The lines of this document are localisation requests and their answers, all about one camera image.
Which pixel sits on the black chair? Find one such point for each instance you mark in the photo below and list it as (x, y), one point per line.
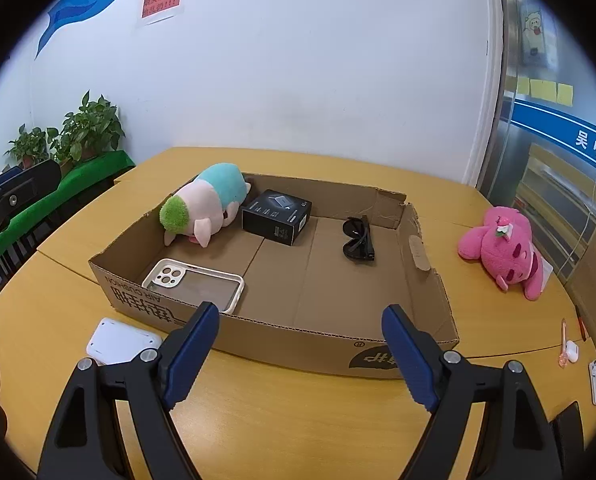
(13, 260)

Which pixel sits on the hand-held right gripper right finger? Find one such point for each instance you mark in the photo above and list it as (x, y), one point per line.
(408, 355)

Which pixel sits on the yellow sticky note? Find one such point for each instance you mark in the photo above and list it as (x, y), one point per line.
(565, 95)
(544, 89)
(524, 86)

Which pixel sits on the small black box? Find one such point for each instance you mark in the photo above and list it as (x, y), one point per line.
(273, 217)

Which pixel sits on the pink plush toy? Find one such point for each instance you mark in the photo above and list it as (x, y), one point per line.
(498, 250)

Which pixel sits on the small potted green plant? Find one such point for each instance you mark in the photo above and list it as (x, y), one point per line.
(28, 145)

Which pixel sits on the glass door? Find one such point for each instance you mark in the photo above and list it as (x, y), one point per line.
(543, 185)

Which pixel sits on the blue banner strip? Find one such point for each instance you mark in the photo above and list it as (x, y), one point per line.
(553, 130)

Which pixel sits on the black flat object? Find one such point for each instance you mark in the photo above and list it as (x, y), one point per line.
(570, 430)

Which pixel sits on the white flat device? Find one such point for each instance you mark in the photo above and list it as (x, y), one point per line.
(120, 340)

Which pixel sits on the black sunglasses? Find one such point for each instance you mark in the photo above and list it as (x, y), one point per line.
(358, 247)

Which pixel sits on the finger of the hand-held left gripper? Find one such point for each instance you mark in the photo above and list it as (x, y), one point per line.
(0, 181)
(28, 190)

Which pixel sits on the shallow cardboard box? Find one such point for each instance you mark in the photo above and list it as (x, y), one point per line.
(303, 280)

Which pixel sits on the blue wall decal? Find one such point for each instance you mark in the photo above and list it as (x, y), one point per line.
(73, 10)

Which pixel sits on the blue white green plush toy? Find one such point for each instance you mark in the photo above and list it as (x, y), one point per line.
(213, 195)

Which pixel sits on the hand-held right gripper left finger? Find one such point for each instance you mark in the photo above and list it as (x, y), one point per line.
(193, 355)

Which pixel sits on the large potted green plant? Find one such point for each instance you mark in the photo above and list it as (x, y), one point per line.
(88, 125)

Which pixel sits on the wooden desk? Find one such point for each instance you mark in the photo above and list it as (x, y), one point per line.
(278, 410)

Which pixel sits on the red wall sign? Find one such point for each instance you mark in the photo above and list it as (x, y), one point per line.
(162, 2)

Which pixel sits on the white clear phone case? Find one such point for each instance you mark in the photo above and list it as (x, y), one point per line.
(163, 275)

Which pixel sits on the cartoon poster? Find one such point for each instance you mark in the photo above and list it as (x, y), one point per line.
(535, 35)

